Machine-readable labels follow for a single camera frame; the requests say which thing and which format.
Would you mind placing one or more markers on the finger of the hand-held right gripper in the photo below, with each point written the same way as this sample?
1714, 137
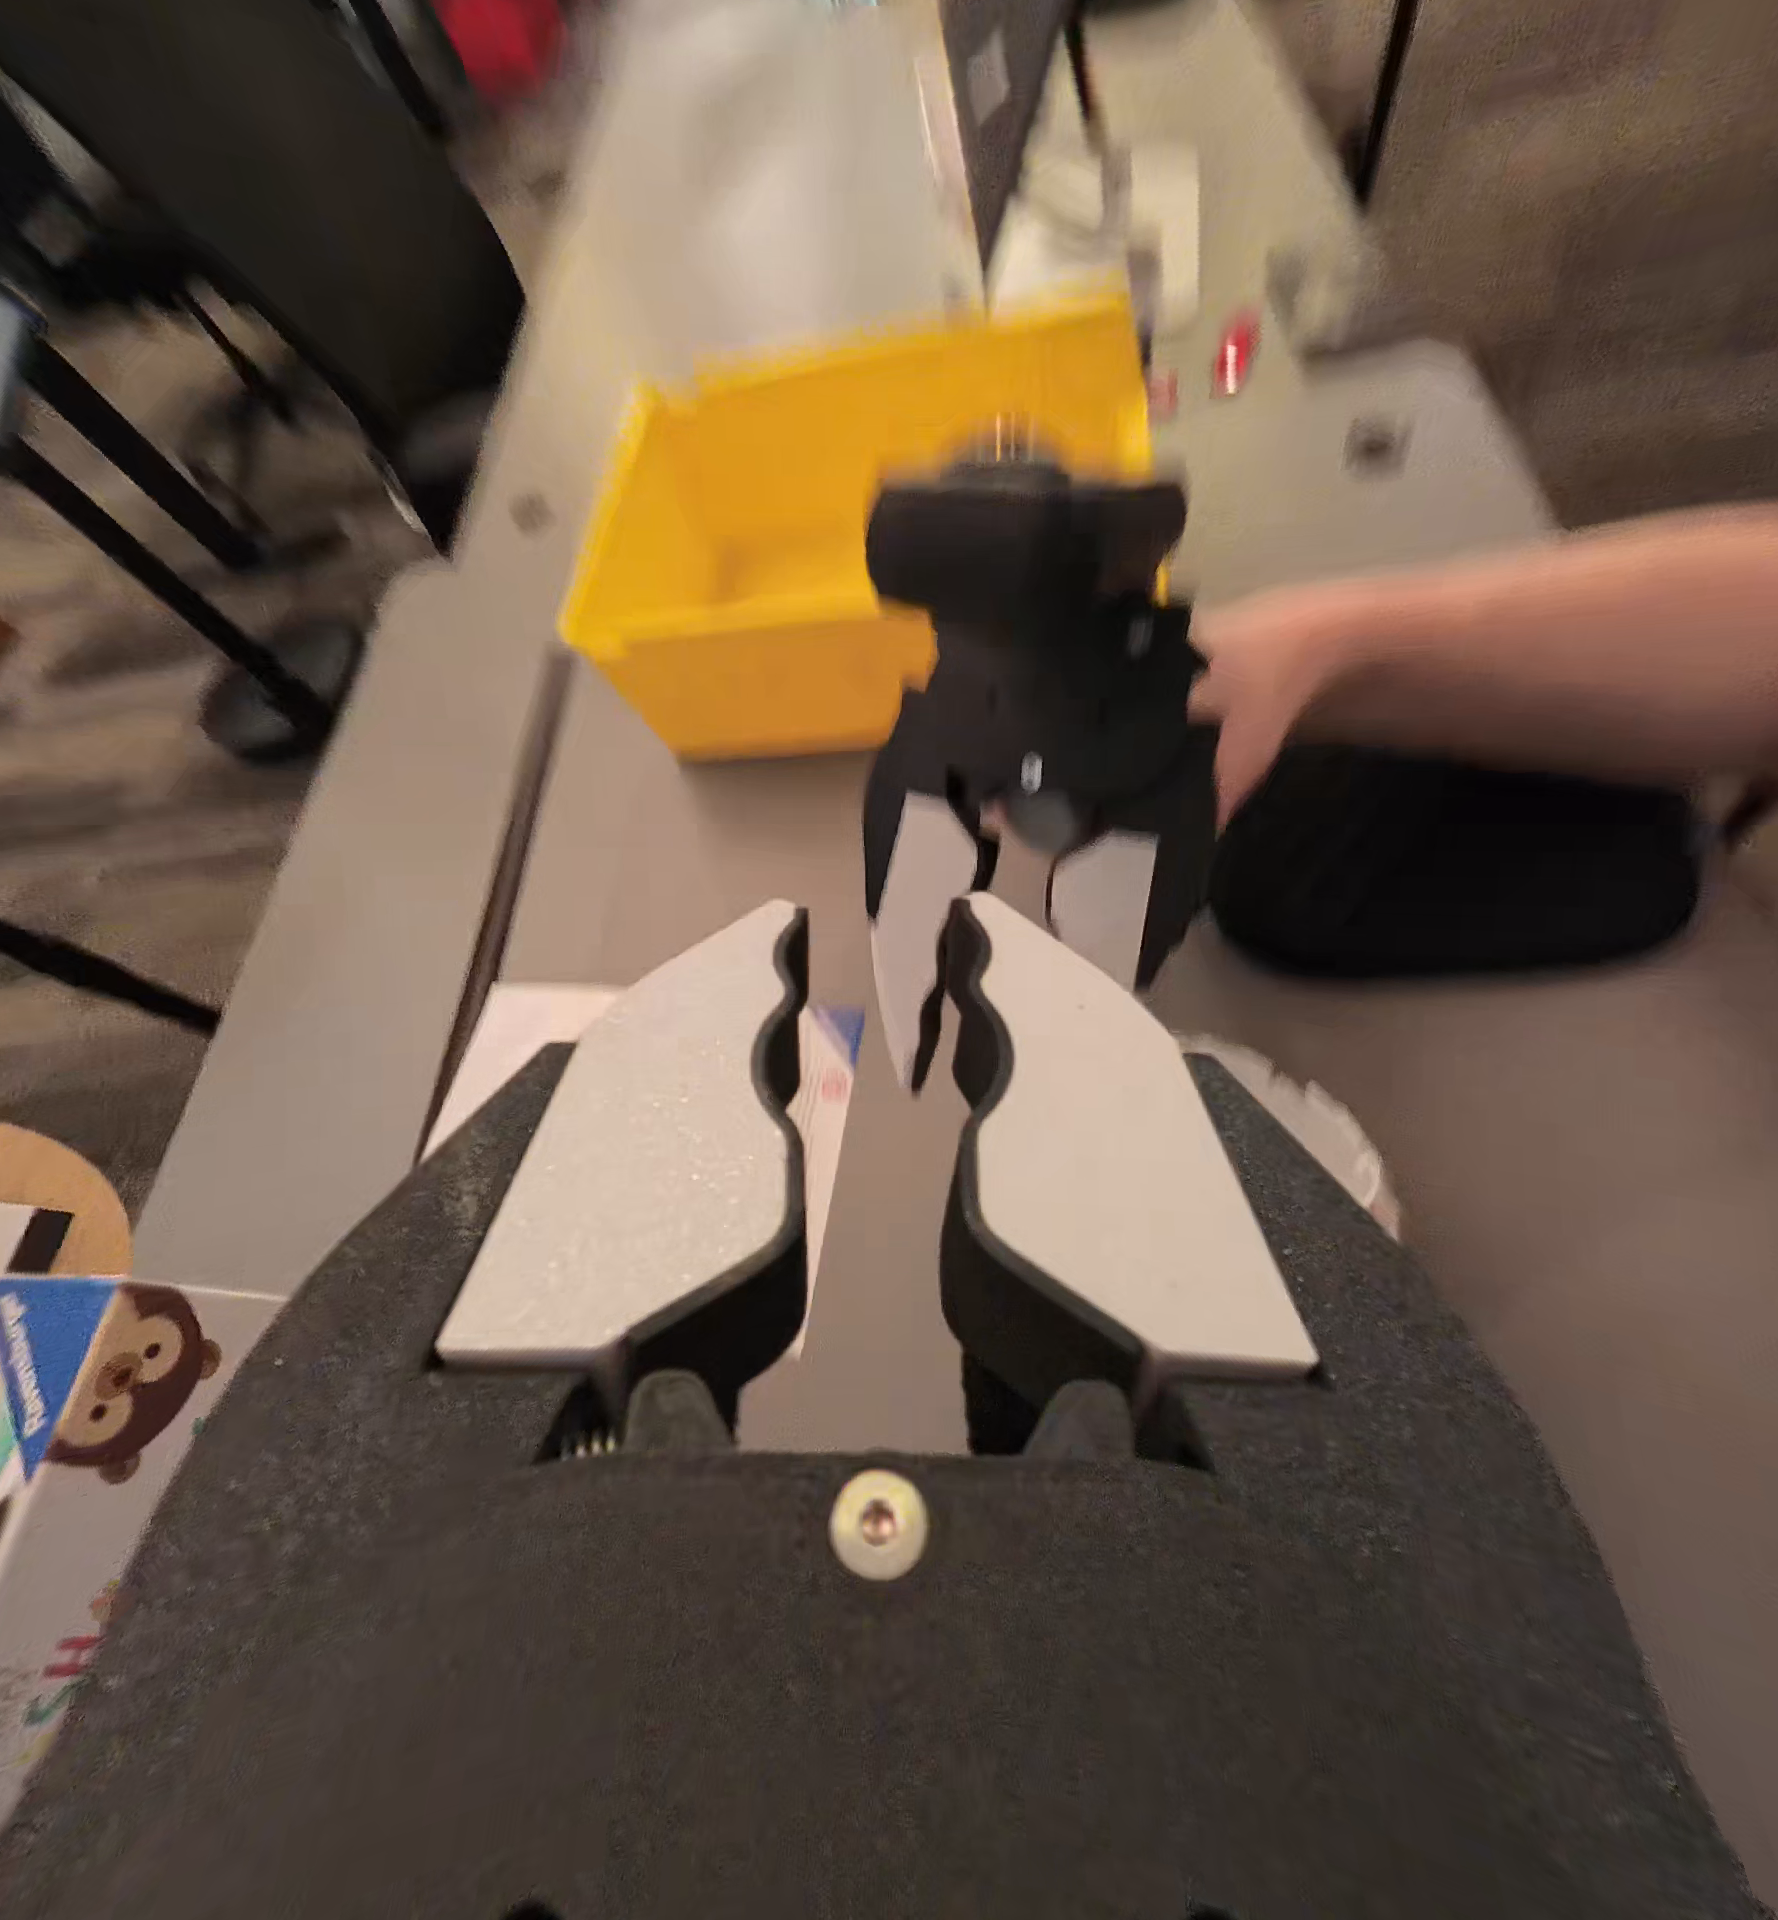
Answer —
912, 931
1106, 909

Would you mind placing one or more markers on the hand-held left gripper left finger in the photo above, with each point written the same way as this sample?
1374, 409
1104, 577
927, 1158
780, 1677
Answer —
634, 1199

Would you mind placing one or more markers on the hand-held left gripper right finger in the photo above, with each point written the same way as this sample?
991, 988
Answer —
1129, 1199

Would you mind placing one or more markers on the half-built colourful puzzle ball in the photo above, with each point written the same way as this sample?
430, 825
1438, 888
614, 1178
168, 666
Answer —
1340, 1140

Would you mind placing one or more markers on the colourful puzzle box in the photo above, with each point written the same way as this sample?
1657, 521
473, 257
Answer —
19, 1649

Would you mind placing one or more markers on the person's right hand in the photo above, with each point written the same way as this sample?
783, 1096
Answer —
1279, 675

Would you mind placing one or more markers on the folded paper instruction leaflet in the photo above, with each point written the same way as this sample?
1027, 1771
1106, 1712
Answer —
514, 1035

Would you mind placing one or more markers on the yellow plastic bin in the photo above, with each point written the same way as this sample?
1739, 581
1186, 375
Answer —
740, 601

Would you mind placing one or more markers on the black padded wrist rest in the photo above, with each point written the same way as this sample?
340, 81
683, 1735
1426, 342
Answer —
1429, 870

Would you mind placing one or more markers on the wooden board with instruction sheet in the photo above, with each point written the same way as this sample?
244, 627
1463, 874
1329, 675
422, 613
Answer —
65, 1171

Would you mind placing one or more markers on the black office chair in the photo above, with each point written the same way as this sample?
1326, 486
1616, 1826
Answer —
303, 180

